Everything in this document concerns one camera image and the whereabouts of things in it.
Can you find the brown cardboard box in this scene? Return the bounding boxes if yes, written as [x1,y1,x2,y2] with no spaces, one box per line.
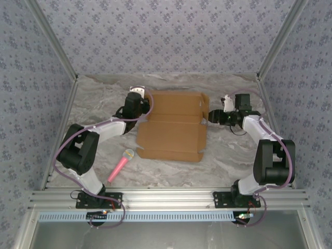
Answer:
[136,90,210,163]

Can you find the pink toy microphone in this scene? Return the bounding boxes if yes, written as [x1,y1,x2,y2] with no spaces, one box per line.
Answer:
[107,149,135,183]

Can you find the grey metal lower panel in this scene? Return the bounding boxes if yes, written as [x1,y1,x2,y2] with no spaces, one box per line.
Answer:
[14,210,321,249]

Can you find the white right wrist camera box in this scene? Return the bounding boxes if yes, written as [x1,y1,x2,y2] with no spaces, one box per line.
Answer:
[220,95,236,113]

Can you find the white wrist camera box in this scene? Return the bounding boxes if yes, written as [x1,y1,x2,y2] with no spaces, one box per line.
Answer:
[220,95,236,113]
[129,86,145,98]

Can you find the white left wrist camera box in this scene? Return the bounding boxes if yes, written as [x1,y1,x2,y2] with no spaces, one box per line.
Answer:
[129,86,145,98]

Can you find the aluminium table side rail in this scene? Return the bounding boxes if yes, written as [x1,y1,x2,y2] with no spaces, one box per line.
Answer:
[258,77,297,189]
[40,77,79,190]

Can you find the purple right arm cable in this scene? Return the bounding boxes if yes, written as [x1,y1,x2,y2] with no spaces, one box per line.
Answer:
[225,89,293,228]

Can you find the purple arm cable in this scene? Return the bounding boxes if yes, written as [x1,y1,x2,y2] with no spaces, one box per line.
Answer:
[53,87,156,230]
[225,89,293,228]

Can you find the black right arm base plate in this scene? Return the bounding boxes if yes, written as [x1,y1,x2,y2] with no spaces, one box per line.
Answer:
[212,191,261,210]

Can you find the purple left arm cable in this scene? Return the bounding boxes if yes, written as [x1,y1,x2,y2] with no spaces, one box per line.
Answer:
[53,87,156,230]

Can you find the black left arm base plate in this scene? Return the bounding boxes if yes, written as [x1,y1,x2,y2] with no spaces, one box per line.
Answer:
[75,191,123,210]

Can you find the aluminium frame post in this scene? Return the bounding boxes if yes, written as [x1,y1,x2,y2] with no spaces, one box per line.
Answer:
[25,0,79,81]
[256,0,310,81]

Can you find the aluminium mounting rail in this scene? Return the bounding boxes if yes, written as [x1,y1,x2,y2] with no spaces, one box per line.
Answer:
[27,188,311,211]

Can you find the light blue slotted cable duct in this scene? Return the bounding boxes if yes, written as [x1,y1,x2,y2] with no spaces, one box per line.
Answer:
[38,211,241,223]

